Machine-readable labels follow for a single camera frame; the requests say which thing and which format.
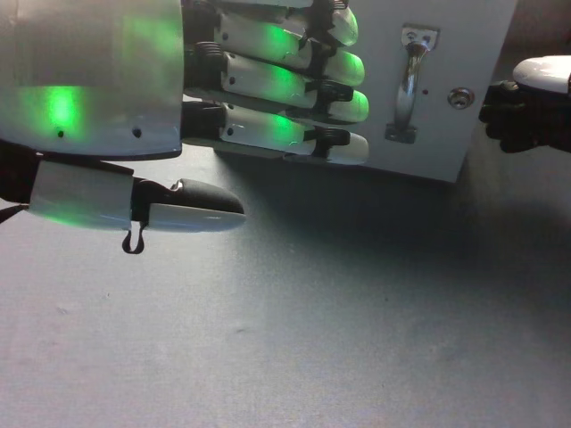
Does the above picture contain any round silver lock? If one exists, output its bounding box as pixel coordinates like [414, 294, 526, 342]
[447, 86, 476, 111]

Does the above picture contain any chrome door handle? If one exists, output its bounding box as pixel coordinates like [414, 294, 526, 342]
[385, 24, 442, 145]

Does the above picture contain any white cabinet door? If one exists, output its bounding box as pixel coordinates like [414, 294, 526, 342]
[213, 0, 519, 185]

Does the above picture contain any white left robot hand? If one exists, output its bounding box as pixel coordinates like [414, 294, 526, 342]
[0, 0, 371, 256]

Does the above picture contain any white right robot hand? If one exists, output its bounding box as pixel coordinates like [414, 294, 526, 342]
[478, 55, 571, 155]

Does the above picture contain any grey table cloth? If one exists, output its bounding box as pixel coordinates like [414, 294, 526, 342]
[0, 57, 571, 428]

